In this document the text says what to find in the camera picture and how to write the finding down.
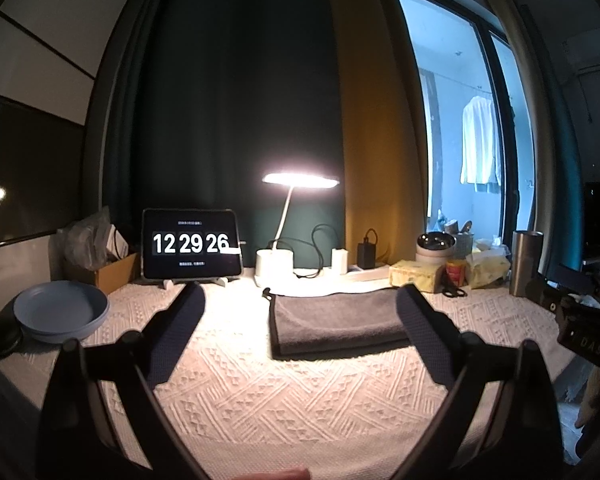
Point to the yellow curtain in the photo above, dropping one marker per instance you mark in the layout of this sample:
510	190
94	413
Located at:
375	125

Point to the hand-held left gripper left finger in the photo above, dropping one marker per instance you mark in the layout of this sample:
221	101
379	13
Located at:
180	321

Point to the black charger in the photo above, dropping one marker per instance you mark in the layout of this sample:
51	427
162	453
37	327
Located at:
366	256

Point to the black scissors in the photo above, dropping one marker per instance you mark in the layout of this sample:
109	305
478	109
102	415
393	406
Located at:
452	291

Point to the clear plastic bag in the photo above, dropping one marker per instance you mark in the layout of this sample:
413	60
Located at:
85	242

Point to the white textured tablecloth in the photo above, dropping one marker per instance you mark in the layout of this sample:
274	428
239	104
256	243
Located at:
280	400

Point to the teal curtain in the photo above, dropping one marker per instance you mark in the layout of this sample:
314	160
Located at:
562	170

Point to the black round object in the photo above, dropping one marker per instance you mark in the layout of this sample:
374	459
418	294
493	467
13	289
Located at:
0	337

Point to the white tablet stand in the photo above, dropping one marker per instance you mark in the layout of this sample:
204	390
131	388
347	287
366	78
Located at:
219	280

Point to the yellow tissue pack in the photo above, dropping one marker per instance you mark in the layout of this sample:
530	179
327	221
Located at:
487	270
415	275

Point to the white desk lamp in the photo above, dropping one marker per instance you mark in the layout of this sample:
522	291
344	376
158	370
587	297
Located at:
275	265

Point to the white bowl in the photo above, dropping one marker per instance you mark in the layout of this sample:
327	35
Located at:
435	249

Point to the black tablet with clock display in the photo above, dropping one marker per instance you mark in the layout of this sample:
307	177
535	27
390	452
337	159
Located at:
192	243

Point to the blue plate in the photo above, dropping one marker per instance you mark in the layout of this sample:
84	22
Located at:
60	312

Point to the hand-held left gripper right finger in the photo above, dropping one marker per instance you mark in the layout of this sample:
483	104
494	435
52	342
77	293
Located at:
420	322

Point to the white charger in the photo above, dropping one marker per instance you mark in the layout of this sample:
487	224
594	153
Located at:
339	260

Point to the cup with utensils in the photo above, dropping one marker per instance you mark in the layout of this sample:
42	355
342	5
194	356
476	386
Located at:
462	242

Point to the white power strip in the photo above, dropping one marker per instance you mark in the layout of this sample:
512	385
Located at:
365	274

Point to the red can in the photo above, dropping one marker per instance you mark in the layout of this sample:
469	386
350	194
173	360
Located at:
456	272

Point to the white hanging shirt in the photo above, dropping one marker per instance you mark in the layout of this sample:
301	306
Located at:
480	142

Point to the black window frame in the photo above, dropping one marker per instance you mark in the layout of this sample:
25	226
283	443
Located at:
485	100

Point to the steel tumbler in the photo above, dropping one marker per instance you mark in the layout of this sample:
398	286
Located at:
525	262

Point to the grey towel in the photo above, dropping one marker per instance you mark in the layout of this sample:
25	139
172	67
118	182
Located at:
337	320

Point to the dark green curtain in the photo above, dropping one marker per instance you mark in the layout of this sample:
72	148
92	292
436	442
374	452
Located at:
240	110

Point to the white air conditioner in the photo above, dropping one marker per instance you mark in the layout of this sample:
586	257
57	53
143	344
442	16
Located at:
592	50

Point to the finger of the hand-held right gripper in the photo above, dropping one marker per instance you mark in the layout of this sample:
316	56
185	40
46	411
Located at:
547	294

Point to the person's left hand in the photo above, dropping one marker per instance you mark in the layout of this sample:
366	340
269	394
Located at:
275	474

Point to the cardboard box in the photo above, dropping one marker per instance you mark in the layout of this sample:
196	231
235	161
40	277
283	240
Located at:
117	272

